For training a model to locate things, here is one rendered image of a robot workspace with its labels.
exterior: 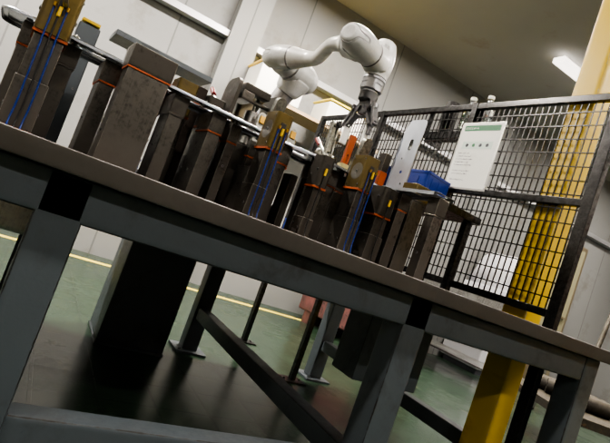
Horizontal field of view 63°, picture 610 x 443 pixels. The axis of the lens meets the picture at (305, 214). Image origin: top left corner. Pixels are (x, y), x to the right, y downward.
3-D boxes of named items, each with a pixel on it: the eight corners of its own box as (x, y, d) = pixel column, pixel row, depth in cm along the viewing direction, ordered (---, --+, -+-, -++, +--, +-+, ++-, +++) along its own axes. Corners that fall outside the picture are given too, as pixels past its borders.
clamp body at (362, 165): (339, 255, 162) (374, 154, 164) (319, 249, 172) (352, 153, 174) (353, 260, 165) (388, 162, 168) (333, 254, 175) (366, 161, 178)
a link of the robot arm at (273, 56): (290, 37, 222) (308, 54, 232) (262, 36, 233) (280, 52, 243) (279, 64, 221) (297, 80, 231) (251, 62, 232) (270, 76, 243)
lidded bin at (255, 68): (281, 113, 504) (290, 87, 506) (300, 110, 468) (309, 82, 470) (238, 91, 481) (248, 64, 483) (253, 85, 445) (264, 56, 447)
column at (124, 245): (87, 322, 240) (137, 193, 245) (150, 336, 254) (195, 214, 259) (93, 343, 213) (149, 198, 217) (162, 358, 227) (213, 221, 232)
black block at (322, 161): (299, 241, 159) (329, 154, 161) (284, 235, 167) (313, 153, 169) (311, 245, 161) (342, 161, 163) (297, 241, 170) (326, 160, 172)
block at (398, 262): (387, 272, 188) (418, 182, 190) (374, 268, 195) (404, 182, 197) (402, 278, 192) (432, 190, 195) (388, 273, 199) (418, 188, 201)
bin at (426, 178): (420, 200, 206) (430, 171, 207) (368, 191, 230) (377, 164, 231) (442, 212, 217) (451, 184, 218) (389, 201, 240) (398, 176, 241)
